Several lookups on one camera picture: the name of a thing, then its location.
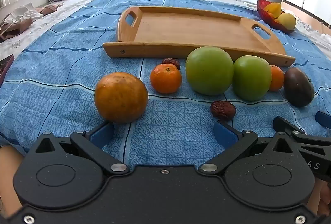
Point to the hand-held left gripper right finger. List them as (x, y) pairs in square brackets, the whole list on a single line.
[(225, 134)]

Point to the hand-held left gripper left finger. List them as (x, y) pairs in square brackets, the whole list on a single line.
[(102, 134)]

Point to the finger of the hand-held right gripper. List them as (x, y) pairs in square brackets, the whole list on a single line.
[(297, 133), (323, 119)]

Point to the large orange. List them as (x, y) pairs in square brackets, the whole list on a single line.
[(121, 97)]

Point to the small green apple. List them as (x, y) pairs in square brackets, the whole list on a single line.
[(252, 78)]

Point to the large green apple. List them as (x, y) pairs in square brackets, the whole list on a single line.
[(209, 71)]

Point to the small mandarin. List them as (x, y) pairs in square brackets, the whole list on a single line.
[(277, 78), (166, 79)]

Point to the wooden tray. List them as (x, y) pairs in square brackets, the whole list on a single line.
[(186, 30)]

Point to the person's right hand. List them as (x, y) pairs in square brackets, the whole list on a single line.
[(323, 198)]

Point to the red date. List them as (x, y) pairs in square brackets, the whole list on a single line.
[(223, 110), (172, 62)]

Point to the crumpled white cloth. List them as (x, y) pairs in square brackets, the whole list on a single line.
[(325, 36)]

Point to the blue checked blanket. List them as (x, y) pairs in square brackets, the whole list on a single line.
[(77, 45)]

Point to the person's bare leg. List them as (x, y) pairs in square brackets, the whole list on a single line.
[(9, 180)]

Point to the yellow pear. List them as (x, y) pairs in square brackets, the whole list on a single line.
[(286, 21)]

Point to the tiny orange kumquat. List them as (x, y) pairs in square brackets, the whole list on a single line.
[(276, 21), (271, 16)]

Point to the dark book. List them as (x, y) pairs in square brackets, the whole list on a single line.
[(5, 67)]

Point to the yellow starfruit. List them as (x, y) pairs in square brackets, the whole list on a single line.
[(274, 9)]

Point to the red glass bowl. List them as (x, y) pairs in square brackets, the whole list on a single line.
[(263, 10)]

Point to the brown cloth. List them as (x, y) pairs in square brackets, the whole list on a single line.
[(15, 28)]

